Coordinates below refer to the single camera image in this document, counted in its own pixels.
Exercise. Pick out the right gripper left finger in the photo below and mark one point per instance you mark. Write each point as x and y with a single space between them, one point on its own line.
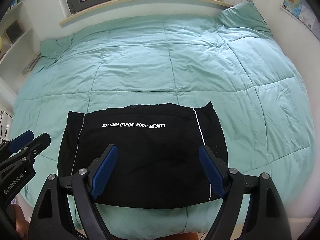
52 217

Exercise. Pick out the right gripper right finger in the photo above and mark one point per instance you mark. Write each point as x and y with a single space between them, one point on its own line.
266 216

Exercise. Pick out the black jacket with white piping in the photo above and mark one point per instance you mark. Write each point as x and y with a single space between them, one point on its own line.
158 164

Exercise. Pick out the person's left hand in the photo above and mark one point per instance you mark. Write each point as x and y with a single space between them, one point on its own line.
21 224

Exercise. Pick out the mint green quilted duvet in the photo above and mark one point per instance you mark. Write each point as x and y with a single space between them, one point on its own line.
256 91

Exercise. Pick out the wooden window sill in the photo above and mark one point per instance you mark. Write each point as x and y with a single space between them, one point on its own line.
147 7

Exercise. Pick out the mint green pillow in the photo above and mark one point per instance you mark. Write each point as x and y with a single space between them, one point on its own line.
245 15

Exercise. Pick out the world map poster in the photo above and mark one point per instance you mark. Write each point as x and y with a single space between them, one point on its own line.
302 11

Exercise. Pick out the white wall shelf unit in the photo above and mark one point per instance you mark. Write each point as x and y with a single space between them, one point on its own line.
20 50

